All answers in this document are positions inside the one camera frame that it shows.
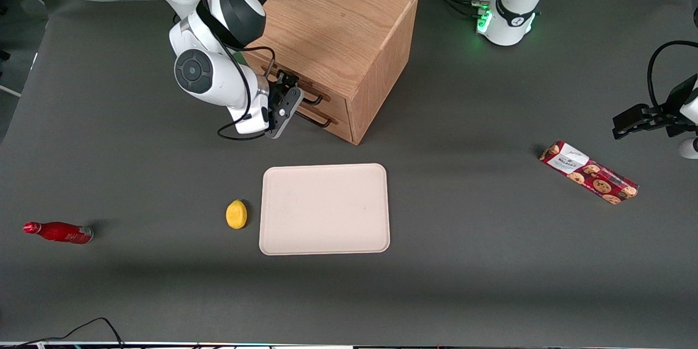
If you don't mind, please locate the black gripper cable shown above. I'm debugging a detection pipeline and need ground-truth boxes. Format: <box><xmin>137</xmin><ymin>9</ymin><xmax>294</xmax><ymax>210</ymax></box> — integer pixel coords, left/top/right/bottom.
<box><xmin>647</xmin><ymin>40</ymin><xmax>698</xmax><ymax>111</ymax></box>
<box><xmin>185</xmin><ymin>0</ymin><xmax>276</xmax><ymax>142</ymax></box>

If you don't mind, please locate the black left arm base cable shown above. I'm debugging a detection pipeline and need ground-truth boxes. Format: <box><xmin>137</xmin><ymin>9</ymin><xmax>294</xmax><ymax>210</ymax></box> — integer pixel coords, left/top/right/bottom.
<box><xmin>417</xmin><ymin>0</ymin><xmax>491</xmax><ymax>21</ymax></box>

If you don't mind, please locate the oak wooden drawer cabinet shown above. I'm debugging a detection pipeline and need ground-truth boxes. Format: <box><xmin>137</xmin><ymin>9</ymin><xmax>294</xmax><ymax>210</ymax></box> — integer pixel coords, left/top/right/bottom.
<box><xmin>240</xmin><ymin>0</ymin><xmax>419</xmax><ymax>146</ymax></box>

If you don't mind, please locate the beige rectangular tray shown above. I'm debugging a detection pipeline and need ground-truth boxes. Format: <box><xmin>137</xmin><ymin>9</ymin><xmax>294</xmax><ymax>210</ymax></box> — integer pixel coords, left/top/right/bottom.
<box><xmin>258</xmin><ymin>163</ymin><xmax>391</xmax><ymax>256</ymax></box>

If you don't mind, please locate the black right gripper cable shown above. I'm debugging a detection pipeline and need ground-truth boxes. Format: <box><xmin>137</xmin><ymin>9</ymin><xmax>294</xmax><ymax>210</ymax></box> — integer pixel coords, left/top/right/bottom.
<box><xmin>185</xmin><ymin>0</ymin><xmax>276</xmax><ymax>142</ymax></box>

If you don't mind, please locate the red soda bottle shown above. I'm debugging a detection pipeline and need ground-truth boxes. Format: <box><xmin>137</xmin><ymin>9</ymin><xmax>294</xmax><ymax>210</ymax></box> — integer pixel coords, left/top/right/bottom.
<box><xmin>23</xmin><ymin>221</ymin><xmax>94</xmax><ymax>245</ymax></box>

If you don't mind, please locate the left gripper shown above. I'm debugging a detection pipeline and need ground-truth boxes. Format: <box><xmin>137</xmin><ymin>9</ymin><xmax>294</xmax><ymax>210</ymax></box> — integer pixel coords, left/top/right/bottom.
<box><xmin>612</xmin><ymin>74</ymin><xmax>698</xmax><ymax>159</ymax></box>

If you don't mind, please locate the black metal drawer handle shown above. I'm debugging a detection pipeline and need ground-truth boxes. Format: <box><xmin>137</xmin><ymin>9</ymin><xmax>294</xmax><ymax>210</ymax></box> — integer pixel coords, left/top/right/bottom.
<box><xmin>296</xmin><ymin>108</ymin><xmax>333</xmax><ymax>129</ymax></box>
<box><xmin>262</xmin><ymin>64</ymin><xmax>324</xmax><ymax>106</ymax></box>

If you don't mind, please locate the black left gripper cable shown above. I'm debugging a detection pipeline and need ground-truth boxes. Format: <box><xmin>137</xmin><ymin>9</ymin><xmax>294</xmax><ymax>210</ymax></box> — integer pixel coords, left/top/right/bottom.
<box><xmin>647</xmin><ymin>40</ymin><xmax>698</xmax><ymax>111</ymax></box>

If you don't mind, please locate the black cable at table edge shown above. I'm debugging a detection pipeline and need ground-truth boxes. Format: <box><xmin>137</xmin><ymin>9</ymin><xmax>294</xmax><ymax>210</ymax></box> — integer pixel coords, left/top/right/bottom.
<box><xmin>15</xmin><ymin>317</ymin><xmax>127</xmax><ymax>349</ymax></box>

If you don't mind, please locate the red cookie box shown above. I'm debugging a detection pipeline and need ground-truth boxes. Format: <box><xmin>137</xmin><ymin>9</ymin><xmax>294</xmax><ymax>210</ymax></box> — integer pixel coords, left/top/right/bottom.
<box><xmin>539</xmin><ymin>141</ymin><xmax>640</xmax><ymax>206</ymax></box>

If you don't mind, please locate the wooden drawer front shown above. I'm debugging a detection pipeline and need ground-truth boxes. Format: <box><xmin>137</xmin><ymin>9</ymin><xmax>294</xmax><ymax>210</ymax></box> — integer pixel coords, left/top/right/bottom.
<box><xmin>245</xmin><ymin>50</ymin><xmax>351</xmax><ymax>122</ymax></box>
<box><xmin>294</xmin><ymin>99</ymin><xmax>354</xmax><ymax>143</ymax></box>

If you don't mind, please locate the yellow lemon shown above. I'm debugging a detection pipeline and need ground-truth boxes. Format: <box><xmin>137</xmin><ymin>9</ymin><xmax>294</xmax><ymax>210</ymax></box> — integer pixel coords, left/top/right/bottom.
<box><xmin>226</xmin><ymin>200</ymin><xmax>248</xmax><ymax>230</ymax></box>

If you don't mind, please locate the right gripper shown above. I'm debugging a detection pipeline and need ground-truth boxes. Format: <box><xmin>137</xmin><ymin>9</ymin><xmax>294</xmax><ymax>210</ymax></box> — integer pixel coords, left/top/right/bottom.
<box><xmin>228</xmin><ymin>65</ymin><xmax>304</xmax><ymax>139</ymax></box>

